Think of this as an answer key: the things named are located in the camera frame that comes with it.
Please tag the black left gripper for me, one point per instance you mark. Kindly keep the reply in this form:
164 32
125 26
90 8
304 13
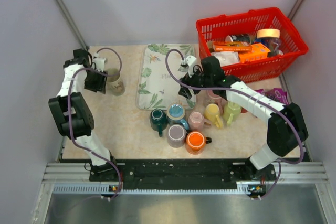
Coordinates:
100 86

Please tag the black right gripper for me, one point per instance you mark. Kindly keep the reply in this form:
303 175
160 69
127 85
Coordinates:
188 81

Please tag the cream floral mug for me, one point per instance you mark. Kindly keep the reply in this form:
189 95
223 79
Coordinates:
115 82

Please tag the light blue butterfly mug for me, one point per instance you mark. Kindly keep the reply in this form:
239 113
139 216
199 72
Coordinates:
176 114

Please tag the dark green mug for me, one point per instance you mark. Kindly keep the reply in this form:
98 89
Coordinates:
158 121

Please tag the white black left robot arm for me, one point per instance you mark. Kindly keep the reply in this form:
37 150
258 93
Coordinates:
71 113

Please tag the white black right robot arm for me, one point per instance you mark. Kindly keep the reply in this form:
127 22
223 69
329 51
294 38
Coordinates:
286 128

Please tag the pink ghost pattern mug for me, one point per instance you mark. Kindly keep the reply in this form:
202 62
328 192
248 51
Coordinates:
211 98

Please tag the yellow mug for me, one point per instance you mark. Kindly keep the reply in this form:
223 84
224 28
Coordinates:
212 113

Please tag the lime green faceted mug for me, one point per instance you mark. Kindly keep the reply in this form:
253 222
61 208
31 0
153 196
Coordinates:
231 112

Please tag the pale pink faceted mug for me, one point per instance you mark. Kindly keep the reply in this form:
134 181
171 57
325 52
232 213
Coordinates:
197 122

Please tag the lilac purple mug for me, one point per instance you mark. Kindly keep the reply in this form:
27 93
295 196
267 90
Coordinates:
176 136

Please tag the orange mug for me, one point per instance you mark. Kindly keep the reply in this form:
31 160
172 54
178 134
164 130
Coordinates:
196 142

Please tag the white plastic bag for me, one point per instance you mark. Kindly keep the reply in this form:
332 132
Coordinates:
226 58

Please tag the floral white serving tray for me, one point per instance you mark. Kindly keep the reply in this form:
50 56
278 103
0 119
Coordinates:
156 88

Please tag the orange rectangular box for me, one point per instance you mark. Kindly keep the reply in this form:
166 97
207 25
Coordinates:
232 46

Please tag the red plastic basket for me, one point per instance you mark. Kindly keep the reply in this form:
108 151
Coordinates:
256 61

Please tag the black printed can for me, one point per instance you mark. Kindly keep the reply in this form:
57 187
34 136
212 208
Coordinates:
238 38

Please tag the orange snack box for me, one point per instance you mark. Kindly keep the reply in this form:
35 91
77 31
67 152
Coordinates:
258 52

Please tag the purple snack packet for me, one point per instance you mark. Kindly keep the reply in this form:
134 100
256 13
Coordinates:
276 94

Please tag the clear plastic bottle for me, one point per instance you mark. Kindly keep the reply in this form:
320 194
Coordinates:
273 44

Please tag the masking tape roll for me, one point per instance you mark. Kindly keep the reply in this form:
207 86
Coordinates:
268 33

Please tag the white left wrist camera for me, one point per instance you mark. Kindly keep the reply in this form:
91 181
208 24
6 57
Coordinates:
99 62

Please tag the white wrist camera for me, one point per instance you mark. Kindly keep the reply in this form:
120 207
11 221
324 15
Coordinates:
99 62
188 64

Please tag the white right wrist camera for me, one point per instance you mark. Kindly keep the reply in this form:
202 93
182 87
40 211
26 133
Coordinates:
188 64

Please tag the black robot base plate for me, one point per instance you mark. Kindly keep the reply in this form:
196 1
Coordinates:
184 174

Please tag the aluminium rail frame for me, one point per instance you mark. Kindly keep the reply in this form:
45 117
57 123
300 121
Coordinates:
184 191

